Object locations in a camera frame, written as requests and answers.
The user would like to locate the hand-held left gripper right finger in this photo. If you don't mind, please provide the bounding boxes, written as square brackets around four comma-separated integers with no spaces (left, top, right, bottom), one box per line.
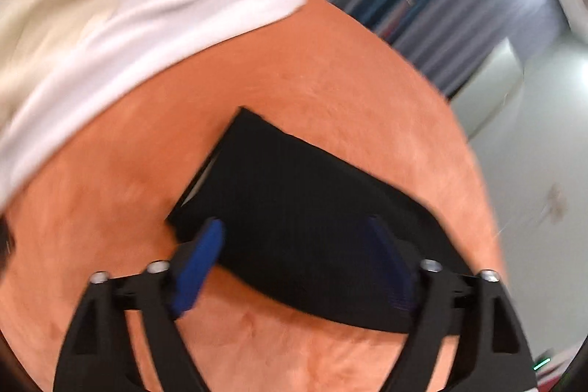
[365,215,538,392]

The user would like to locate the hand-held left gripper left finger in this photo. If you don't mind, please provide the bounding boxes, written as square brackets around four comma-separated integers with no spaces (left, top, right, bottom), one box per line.
[53,216,226,392]

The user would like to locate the black pants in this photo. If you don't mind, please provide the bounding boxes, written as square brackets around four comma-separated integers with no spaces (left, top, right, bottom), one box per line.
[165,106,475,335]

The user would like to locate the white door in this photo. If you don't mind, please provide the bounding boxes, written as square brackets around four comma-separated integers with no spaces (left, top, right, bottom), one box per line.
[450,36,528,138]

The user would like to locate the orange blanket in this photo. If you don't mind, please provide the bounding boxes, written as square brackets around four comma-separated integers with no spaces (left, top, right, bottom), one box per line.
[0,0,506,392]

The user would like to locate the grey curtain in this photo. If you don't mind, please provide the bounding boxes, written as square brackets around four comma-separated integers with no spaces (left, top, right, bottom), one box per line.
[305,0,570,99]

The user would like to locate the white duvet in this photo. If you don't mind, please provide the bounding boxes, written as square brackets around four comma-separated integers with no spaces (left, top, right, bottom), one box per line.
[0,0,319,209]

